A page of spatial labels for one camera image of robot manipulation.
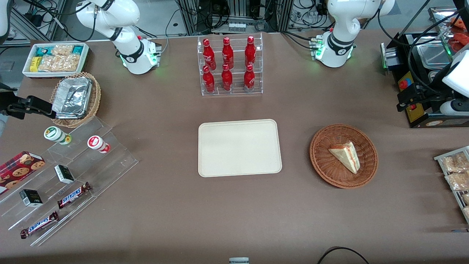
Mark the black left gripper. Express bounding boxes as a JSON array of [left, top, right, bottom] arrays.
[[397, 84, 446, 112]]

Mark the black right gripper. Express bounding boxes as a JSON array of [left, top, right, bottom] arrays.
[[0, 92, 56, 120]]

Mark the triangular sandwich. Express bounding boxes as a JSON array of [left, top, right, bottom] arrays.
[[328, 141, 361, 175]]

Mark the oval light wicker basket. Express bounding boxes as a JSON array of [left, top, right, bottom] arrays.
[[49, 71, 101, 128]]

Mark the round brown wicker basket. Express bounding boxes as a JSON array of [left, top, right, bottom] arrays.
[[310, 124, 379, 190]]

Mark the beige plastic tray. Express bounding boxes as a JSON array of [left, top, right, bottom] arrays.
[[198, 118, 283, 178]]

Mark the black food warmer machine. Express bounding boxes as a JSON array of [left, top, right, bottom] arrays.
[[380, 5, 469, 129]]

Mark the green lid drink cup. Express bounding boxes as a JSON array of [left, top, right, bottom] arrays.
[[43, 126, 72, 145]]

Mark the aluminium foil container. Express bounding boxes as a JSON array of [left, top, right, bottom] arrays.
[[51, 77, 93, 119]]

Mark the steel food pan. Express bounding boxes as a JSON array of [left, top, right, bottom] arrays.
[[428, 70, 447, 84], [417, 41, 452, 69]]

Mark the clear rice cracker pack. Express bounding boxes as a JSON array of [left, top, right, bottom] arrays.
[[51, 44, 75, 56], [38, 54, 81, 73]]

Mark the white snack bin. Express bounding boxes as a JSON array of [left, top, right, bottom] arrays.
[[22, 43, 90, 79]]

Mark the red cookie box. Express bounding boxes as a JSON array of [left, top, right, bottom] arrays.
[[0, 151, 47, 195]]

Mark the red lid drink cup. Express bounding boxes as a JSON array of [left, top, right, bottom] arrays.
[[87, 135, 111, 154]]

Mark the small black box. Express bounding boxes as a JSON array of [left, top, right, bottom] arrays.
[[19, 189, 44, 208], [54, 164, 75, 184]]

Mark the red sausage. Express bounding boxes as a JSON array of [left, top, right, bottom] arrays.
[[450, 16, 469, 30], [451, 32, 469, 52]]

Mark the glass warmer cover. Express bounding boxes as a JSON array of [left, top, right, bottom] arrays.
[[428, 5, 469, 66]]

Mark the clear acrylic step stand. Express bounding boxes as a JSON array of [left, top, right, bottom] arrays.
[[0, 116, 139, 247]]

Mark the snickers bar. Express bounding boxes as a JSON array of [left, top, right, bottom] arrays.
[[56, 182, 92, 209], [20, 211, 60, 239]]

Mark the red cola bottle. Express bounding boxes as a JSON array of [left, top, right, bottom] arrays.
[[202, 65, 216, 94], [243, 64, 256, 92], [221, 64, 234, 92], [221, 37, 235, 70], [244, 36, 257, 68], [202, 38, 217, 71]]

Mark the clear acrylic bottle rack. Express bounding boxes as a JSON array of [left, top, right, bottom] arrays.
[[197, 33, 264, 97]]

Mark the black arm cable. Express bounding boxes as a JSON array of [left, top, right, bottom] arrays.
[[377, 0, 463, 96]]

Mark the white wire snack rack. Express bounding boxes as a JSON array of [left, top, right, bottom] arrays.
[[434, 146, 469, 224]]

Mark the aluminium frame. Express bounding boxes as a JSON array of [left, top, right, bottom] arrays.
[[10, 0, 67, 41]]

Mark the black cable loop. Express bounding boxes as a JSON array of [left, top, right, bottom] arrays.
[[317, 246, 371, 264]]

